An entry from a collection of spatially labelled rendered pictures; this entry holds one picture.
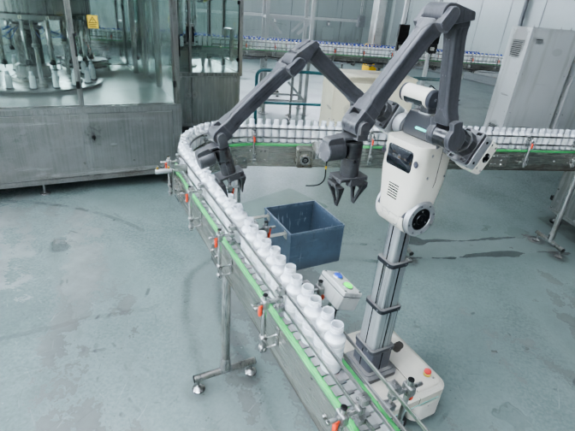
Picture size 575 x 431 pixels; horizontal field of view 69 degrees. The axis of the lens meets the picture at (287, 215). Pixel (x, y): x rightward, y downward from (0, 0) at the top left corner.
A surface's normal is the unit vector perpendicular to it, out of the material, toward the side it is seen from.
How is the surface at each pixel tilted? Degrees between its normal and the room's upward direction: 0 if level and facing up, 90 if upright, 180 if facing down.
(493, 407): 0
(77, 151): 90
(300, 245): 90
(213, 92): 90
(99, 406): 0
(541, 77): 90
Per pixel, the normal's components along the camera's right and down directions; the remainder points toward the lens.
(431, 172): 0.45, 0.43
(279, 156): 0.15, 0.46
